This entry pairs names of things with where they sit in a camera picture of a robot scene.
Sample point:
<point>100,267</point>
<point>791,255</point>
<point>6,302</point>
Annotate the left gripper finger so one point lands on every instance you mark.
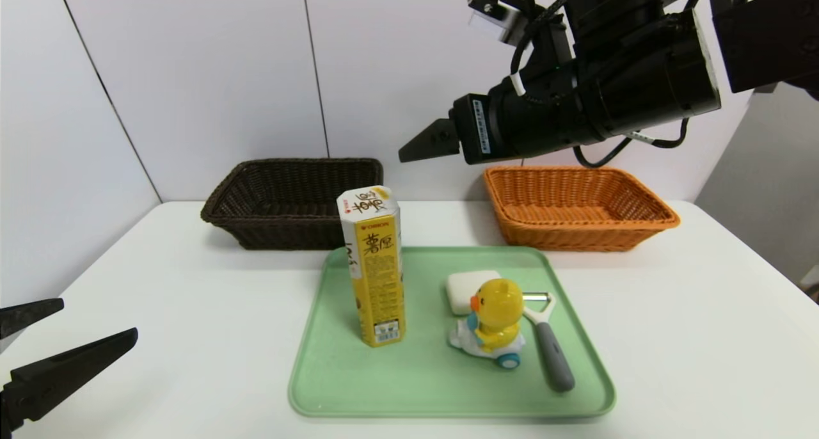
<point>57,375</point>
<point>25,314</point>

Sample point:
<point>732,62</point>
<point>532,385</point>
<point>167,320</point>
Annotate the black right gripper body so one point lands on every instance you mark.
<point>475,128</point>

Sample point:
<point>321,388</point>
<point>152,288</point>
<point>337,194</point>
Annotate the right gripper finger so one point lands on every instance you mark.
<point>432,141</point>

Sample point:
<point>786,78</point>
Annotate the yellow white chips box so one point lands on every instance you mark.
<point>379,279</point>

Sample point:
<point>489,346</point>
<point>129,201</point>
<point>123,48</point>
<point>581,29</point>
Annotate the white soap bar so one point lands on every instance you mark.
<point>462,288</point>

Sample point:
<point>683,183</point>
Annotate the yellow duck scooter toy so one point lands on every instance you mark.
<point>498,306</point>

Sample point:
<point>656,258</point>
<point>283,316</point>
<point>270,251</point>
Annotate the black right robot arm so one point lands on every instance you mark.
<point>652,74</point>

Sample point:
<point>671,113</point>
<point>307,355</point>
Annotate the orange wicker basket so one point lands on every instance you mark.
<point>576,234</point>

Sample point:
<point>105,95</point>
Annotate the dark brown wicker basket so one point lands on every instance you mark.
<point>288,224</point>

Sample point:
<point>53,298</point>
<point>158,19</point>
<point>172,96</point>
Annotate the green plastic tray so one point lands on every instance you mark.
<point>409,375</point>

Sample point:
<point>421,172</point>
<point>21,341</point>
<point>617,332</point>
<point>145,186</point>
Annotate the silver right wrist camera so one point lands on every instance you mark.
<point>505,20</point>

